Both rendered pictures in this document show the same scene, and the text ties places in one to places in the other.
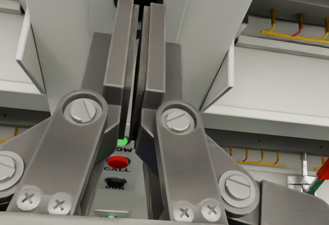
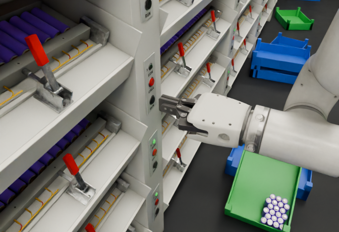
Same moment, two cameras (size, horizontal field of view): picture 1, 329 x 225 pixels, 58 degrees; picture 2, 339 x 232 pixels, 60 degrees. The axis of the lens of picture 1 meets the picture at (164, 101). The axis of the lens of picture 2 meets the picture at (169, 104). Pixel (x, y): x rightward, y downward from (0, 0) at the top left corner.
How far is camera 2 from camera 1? 0.52 m
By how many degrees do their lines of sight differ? 39
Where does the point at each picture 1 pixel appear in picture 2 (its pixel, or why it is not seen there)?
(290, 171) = (172, 122)
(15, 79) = (134, 145)
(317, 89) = (167, 90)
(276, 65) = not seen: hidden behind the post
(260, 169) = (167, 130)
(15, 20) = (116, 137)
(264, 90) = not seen: hidden behind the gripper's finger
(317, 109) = (172, 94)
